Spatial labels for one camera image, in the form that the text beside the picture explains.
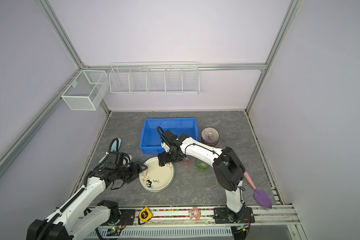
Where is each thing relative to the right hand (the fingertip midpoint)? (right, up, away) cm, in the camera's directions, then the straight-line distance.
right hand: (166, 163), depth 84 cm
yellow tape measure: (-9, -23, -11) cm, 27 cm away
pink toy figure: (+16, -22, -12) cm, 29 cm away
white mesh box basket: (-57, +44, +15) cm, 73 cm away
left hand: (-12, -4, -3) cm, 13 cm away
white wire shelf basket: (-10, +54, +15) cm, 56 cm away
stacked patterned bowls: (+27, +15, +12) cm, 33 cm away
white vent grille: (0, -29, -13) cm, 32 cm away
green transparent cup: (+22, -4, +7) cm, 23 cm away
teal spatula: (-37, +7, +16) cm, 41 cm away
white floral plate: (-5, -8, -1) cm, 10 cm away
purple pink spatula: (+52, -17, -3) cm, 55 cm away
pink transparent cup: (+13, -1, +9) cm, 16 cm away
